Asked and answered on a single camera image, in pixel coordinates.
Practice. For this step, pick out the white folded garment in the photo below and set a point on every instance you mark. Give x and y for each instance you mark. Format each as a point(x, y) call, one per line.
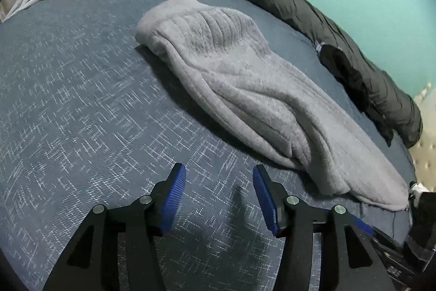
point(417, 188)

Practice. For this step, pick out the blue patterned bed sheet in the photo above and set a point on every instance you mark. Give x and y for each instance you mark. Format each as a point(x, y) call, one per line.
point(88, 116)

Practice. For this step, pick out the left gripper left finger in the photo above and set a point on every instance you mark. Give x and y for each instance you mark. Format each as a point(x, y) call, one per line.
point(90, 259)

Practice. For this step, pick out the grey quilted sweatshirt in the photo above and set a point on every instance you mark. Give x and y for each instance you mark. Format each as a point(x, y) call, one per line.
point(224, 62)

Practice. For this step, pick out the dark grey rolled duvet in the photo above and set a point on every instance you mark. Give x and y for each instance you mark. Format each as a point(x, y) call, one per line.
point(371, 89)

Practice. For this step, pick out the black garment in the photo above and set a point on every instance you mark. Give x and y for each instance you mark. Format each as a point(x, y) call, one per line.
point(351, 79)

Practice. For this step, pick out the cream tufted headboard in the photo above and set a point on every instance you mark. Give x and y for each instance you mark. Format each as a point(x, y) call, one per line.
point(423, 152)

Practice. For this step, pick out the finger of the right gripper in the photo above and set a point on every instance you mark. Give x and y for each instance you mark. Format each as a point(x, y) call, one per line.
point(369, 230)

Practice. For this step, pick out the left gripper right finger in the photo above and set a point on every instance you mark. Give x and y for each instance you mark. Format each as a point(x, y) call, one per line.
point(348, 261)

